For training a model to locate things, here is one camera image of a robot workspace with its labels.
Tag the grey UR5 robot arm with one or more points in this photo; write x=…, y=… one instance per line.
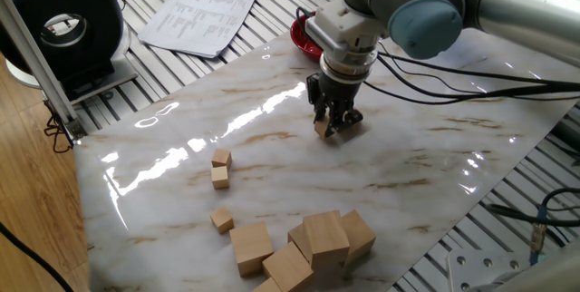
x=521, y=11

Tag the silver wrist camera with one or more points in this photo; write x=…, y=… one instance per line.
x=319, y=38

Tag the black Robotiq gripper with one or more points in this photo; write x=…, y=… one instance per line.
x=339, y=90

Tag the aluminium frame profile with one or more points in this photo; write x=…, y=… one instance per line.
x=34, y=61

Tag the white printed paper stack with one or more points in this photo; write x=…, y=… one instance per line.
x=199, y=15

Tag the large wooden cube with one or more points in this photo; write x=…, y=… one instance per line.
x=360, y=235
x=287, y=267
x=251, y=247
x=326, y=237
x=267, y=286
x=299, y=240

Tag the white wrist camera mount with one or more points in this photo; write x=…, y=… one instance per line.
x=344, y=24

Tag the red bowl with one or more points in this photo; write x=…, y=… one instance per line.
x=301, y=40

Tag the small wooden cube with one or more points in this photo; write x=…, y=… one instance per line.
x=221, y=158
x=321, y=129
x=222, y=219
x=219, y=177

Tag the white marble pattern board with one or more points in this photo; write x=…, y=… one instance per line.
x=362, y=192

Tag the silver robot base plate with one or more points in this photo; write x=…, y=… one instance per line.
x=471, y=274

